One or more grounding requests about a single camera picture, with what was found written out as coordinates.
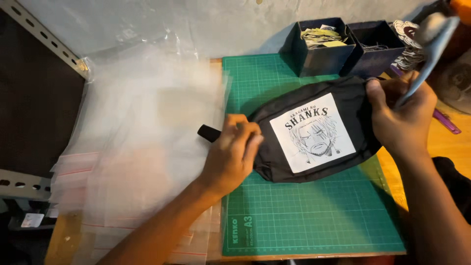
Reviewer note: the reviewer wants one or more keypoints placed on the person's right hand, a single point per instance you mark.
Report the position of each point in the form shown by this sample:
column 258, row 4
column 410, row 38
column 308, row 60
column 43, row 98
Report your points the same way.
column 401, row 117

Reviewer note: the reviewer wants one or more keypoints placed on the person's left hand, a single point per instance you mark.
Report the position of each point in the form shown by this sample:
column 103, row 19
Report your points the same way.
column 230, row 158

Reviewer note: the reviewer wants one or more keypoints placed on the person's left fingers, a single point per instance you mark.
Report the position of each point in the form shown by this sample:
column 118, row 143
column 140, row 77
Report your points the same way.
column 246, row 136

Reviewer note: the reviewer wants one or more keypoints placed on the black pouch with white print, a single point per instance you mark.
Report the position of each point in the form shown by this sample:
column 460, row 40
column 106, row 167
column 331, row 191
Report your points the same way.
column 312, row 132

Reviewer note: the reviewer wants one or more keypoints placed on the green cutting mat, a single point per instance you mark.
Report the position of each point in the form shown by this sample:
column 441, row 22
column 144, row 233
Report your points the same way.
column 312, row 206

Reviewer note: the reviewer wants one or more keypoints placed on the pile of clear zip bags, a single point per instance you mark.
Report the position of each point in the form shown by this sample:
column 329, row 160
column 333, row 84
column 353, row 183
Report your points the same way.
column 143, row 147

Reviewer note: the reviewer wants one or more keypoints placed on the dark box with paper tags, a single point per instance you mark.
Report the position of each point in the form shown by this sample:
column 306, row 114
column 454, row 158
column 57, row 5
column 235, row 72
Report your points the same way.
column 318, row 46

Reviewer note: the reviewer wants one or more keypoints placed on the pile of round printed stickers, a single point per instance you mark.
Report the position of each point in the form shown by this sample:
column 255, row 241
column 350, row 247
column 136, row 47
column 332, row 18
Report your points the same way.
column 406, row 48

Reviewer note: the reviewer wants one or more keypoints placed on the purple pen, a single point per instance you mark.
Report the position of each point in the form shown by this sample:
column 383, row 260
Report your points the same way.
column 445, row 121

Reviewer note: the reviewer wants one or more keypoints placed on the black cloth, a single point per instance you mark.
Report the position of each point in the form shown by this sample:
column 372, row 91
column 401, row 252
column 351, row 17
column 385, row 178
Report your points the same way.
column 454, row 184

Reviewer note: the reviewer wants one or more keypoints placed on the grey slotted metal angle bar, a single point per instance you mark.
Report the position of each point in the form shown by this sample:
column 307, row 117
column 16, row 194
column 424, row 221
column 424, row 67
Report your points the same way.
column 44, row 36

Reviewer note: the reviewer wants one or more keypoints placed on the orange object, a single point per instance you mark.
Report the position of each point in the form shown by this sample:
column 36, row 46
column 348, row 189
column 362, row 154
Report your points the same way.
column 461, row 7

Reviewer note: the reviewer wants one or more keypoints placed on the grey slotted metal shelf rail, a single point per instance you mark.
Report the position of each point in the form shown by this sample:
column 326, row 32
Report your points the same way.
column 22, row 184

